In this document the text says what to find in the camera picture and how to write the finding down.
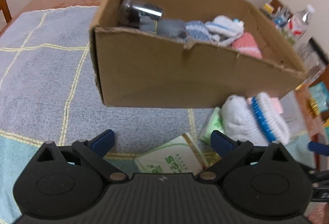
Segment green tissue pack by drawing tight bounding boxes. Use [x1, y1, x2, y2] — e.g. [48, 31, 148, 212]
[198, 107, 224, 146]
[134, 133, 209, 175]

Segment white sock blue band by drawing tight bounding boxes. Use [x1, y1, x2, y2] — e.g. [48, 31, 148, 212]
[221, 92, 291, 146]
[205, 15, 244, 47]

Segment green tissue pack front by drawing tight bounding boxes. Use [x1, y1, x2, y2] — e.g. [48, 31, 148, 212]
[134, 133, 209, 175]

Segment pink small box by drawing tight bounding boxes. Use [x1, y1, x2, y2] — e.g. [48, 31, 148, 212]
[247, 94, 284, 114]

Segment pink knit sock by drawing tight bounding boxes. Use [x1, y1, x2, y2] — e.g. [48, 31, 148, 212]
[231, 32, 263, 59]

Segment blue knit sock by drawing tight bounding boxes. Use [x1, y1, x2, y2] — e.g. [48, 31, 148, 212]
[185, 21, 212, 42]

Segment blue white piggy toy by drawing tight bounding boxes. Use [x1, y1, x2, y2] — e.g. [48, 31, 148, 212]
[233, 18, 244, 27]

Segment gold ribbon bow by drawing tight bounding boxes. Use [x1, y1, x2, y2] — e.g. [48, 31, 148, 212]
[307, 96, 321, 117]

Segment teal packet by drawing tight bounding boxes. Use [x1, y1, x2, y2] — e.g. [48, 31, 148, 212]
[309, 82, 329, 112]

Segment blue grey checked towel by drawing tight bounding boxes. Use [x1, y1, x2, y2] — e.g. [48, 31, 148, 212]
[1, 6, 212, 223]

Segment clear jar black lid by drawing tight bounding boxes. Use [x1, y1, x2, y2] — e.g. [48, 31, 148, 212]
[297, 37, 328, 83]

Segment brown cardboard box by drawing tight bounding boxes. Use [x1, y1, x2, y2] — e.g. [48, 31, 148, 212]
[90, 0, 307, 108]

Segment clear water bottle red label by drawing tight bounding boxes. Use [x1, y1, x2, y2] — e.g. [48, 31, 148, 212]
[282, 4, 315, 45]

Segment small blue label bottle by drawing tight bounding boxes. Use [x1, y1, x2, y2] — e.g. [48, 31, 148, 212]
[273, 12, 288, 28]

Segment yellow lid small bottle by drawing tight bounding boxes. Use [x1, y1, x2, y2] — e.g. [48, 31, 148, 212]
[259, 3, 274, 17]

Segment wooden chair far right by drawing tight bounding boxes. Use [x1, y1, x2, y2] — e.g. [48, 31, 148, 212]
[269, 0, 284, 11]

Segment wooden chair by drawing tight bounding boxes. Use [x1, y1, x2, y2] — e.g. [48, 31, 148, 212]
[269, 0, 284, 11]
[0, 0, 12, 23]

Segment wooden chair left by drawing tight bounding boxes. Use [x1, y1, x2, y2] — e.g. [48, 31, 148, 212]
[0, 0, 12, 23]

